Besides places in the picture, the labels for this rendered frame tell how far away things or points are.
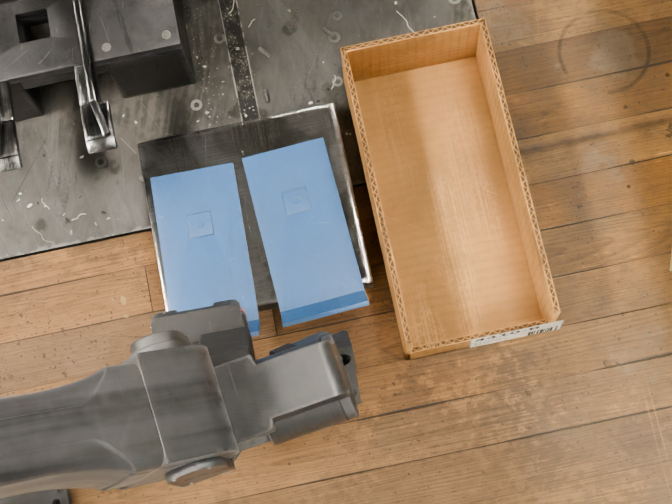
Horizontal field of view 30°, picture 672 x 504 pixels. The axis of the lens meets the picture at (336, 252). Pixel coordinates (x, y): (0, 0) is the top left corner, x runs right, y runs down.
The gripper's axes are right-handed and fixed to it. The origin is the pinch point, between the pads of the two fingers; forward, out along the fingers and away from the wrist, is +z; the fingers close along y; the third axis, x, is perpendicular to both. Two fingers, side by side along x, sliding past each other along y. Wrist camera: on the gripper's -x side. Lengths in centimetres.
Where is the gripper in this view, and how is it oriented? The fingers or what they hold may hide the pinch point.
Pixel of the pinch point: (213, 338)
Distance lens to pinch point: 99.8
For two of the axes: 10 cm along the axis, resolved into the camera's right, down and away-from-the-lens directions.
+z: -0.6, -2.5, 9.7
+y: -1.7, -9.5, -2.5
